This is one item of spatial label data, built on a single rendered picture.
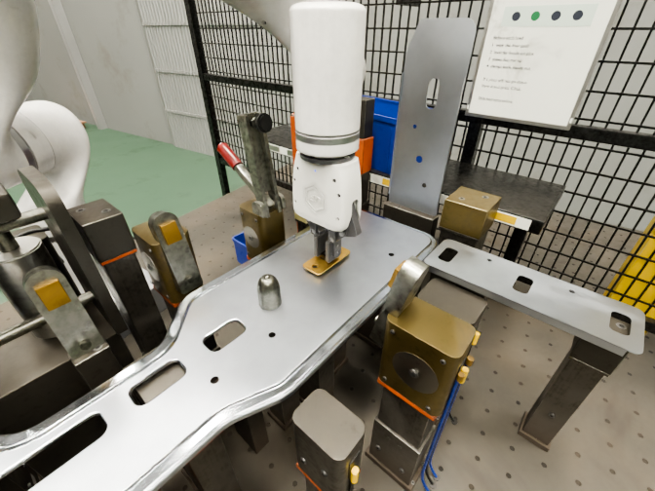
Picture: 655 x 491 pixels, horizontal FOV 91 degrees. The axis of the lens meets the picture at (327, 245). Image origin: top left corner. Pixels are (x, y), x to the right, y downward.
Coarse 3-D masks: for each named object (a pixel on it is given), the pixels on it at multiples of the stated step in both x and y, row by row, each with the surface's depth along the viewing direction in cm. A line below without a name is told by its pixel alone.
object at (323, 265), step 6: (324, 252) 53; (342, 252) 55; (348, 252) 55; (312, 258) 53; (318, 258) 53; (324, 258) 53; (336, 258) 53; (342, 258) 54; (306, 264) 52; (312, 264) 52; (318, 264) 52; (324, 264) 52; (330, 264) 52; (312, 270) 51; (318, 270) 51; (324, 270) 51
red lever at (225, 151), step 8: (224, 144) 59; (224, 152) 59; (232, 152) 59; (232, 160) 59; (240, 160) 59; (232, 168) 59; (240, 168) 59; (240, 176) 59; (248, 176) 58; (248, 184) 58; (272, 200) 58
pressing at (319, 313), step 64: (256, 256) 55; (384, 256) 55; (192, 320) 43; (256, 320) 43; (320, 320) 43; (128, 384) 36; (192, 384) 36; (256, 384) 36; (0, 448) 30; (128, 448) 30; (192, 448) 30
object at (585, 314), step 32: (480, 256) 55; (480, 288) 49; (512, 288) 48; (544, 288) 48; (576, 288) 48; (544, 320) 44; (576, 320) 43; (608, 320) 43; (640, 320) 43; (640, 352) 39
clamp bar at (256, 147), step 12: (240, 120) 50; (252, 120) 50; (264, 120) 49; (252, 132) 52; (264, 132) 53; (252, 144) 51; (264, 144) 53; (252, 156) 52; (264, 156) 55; (252, 168) 53; (264, 168) 55; (252, 180) 55; (264, 180) 56; (264, 192) 55; (276, 192) 57; (264, 204) 56; (276, 204) 58
